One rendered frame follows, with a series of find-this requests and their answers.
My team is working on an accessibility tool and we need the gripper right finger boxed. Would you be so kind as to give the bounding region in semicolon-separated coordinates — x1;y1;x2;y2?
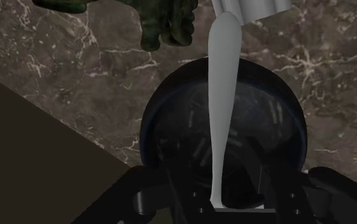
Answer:
248;137;357;224

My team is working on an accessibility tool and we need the black bowl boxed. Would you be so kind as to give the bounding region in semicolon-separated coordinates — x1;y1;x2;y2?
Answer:
139;57;308;212

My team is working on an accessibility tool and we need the dark green figure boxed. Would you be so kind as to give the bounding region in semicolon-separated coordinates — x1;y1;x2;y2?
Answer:
31;0;198;53

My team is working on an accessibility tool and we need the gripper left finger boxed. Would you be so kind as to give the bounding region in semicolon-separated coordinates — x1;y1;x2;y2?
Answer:
71;165;197;224

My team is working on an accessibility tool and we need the grey kitchen utensil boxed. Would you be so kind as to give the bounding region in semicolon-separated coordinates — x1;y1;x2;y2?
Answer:
207;0;293;209

